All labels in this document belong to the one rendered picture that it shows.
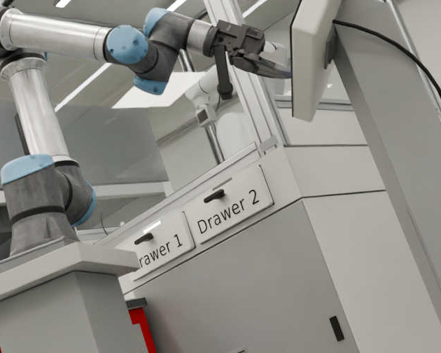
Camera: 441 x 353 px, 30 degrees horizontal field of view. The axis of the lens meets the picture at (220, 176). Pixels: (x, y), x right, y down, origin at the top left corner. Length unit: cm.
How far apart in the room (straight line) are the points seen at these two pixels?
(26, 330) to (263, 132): 83
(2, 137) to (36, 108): 135
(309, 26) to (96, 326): 69
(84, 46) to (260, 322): 86
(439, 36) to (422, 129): 388
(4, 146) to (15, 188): 155
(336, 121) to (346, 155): 11
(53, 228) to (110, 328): 24
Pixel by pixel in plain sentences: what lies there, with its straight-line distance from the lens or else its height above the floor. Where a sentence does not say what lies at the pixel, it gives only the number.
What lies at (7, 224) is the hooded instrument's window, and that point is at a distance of 319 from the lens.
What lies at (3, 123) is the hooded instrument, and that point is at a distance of 335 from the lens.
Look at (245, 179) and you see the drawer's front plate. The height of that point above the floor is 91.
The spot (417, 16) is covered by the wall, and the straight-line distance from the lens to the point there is 556.
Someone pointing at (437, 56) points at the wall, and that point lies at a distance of 546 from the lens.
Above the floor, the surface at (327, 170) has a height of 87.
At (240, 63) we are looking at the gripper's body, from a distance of 186.
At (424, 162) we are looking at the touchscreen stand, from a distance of 160.
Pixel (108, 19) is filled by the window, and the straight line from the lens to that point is 263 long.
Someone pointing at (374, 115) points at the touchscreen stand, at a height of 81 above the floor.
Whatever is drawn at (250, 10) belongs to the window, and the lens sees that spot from 232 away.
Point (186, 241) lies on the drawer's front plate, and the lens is 231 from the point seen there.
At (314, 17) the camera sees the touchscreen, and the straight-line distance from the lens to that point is 148.
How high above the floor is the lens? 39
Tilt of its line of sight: 15 degrees up
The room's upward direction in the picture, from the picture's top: 19 degrees counter-clockwise
